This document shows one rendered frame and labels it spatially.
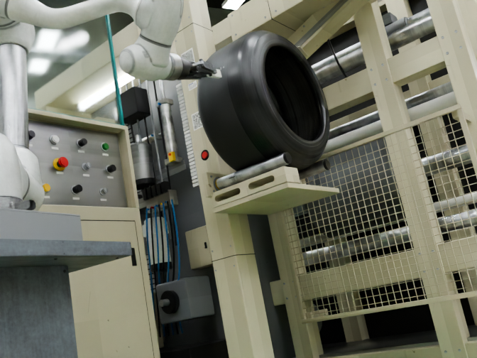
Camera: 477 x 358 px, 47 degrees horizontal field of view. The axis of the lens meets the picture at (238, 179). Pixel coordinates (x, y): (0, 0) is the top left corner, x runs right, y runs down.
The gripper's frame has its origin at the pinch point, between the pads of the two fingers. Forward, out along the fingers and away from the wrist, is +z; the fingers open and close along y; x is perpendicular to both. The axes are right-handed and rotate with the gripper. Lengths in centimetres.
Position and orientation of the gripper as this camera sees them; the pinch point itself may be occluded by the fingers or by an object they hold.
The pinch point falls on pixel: (214, 73)
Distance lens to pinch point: 199.5
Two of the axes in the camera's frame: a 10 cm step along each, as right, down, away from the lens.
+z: 6.0, -0.6, 8.0
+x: 2.7, 9.6, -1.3
